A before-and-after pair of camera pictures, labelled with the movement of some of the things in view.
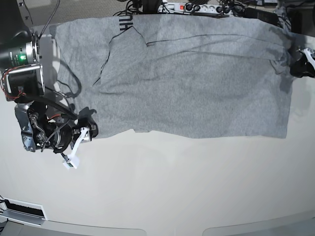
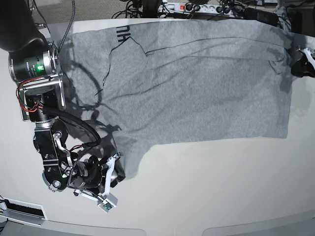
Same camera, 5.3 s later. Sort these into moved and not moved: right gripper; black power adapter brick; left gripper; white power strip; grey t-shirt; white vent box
Moved: right gripper; grey t-shirt
Not moved: white vent box; black power adapter brick; left gripper; white power strip
